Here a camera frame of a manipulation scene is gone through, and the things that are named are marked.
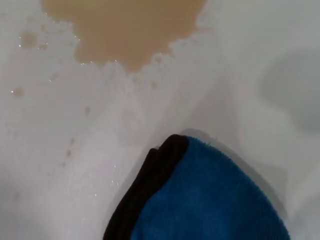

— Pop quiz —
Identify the blue rag with black trim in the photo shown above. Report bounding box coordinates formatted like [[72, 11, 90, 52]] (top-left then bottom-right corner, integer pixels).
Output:
[[102, 133, 292, 240]]

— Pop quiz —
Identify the brown water stain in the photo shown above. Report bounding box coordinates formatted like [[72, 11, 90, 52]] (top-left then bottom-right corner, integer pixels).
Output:
[[11, 0, 214, 98]]

